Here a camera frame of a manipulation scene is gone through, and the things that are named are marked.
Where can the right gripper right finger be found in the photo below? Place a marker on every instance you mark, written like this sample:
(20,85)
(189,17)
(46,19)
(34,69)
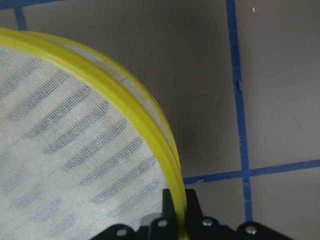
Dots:
(194,216)

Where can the yellow steamer basket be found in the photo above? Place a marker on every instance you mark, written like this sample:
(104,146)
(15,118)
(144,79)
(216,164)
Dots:
(83,144)

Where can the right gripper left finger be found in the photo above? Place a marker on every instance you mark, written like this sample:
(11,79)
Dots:
(162,225)

